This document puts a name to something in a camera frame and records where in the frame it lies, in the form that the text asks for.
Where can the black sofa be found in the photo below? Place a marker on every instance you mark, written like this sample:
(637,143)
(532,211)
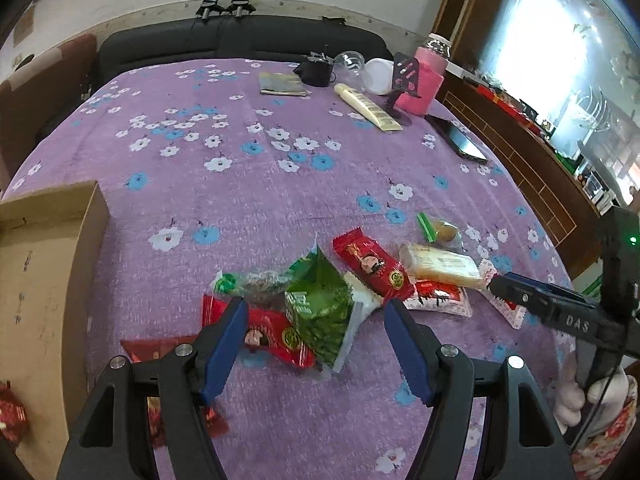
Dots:
(165,40)

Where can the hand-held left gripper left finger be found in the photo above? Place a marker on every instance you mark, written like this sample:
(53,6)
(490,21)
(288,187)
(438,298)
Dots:
(227,345)

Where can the yellow cake packet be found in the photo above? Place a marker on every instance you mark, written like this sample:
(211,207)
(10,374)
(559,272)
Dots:
(440,262)

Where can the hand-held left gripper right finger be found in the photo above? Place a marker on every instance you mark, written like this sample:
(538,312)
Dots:
(407,350)

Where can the small green clear packet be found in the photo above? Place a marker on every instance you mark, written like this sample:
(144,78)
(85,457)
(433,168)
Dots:
(442,230)

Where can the clear green-label snack packet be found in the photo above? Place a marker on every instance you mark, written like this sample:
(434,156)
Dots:
(255,285)

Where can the black phone stand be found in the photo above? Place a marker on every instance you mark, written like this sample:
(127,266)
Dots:
(405,75)

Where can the red face-print snack packet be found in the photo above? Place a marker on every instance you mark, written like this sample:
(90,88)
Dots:
(280,340)
(375,267)

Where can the person's right forearm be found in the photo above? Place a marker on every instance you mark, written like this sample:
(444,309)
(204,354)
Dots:
(602,455)

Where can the green booklet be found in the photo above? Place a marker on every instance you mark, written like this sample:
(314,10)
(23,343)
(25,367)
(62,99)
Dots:
(282,84)

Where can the purple floral blanket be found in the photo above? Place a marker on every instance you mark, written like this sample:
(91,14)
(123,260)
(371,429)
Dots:
(280,195)

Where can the white and red snack packet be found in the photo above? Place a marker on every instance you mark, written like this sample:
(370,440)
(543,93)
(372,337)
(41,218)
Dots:
(505,310)
(440,297)

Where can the person's right hand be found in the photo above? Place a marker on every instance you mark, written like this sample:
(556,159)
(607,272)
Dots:
(607,400)

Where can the pink sleeved bottle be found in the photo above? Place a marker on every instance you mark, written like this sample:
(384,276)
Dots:
(425,75)

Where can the black smartphone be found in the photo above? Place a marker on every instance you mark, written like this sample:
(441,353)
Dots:
(460,137)

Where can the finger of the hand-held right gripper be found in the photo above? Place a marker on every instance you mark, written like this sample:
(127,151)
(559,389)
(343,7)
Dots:
(550,312)
(545,287)

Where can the crinkled red gold snack packet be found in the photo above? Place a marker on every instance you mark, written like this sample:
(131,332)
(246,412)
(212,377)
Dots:
(10,410)

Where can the white container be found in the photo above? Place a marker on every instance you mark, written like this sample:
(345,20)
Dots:
(377,75)

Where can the cream tube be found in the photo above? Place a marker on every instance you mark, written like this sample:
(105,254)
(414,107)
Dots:
(367,105)

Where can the wooden cabinet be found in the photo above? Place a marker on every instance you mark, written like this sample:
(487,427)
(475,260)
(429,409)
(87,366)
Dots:
(525,170)

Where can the glass door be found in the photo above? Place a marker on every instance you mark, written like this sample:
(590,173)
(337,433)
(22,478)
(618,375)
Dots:
(550,25)

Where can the clear plastic cup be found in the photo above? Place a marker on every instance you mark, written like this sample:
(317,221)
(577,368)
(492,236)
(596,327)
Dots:
(349,62)

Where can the dark red snack packet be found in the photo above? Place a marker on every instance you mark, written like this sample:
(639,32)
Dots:
(150,347)

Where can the cardboard box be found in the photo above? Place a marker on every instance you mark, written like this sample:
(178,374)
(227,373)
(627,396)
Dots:
(40,260)

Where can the green snack packet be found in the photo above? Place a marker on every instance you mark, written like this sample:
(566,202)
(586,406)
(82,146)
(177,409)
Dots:
(320,310)

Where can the black pouch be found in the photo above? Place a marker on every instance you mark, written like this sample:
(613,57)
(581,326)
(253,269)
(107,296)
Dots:
(315,71)

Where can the black clamp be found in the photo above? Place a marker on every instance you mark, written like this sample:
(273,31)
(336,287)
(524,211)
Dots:
(208,7)
(241,6)

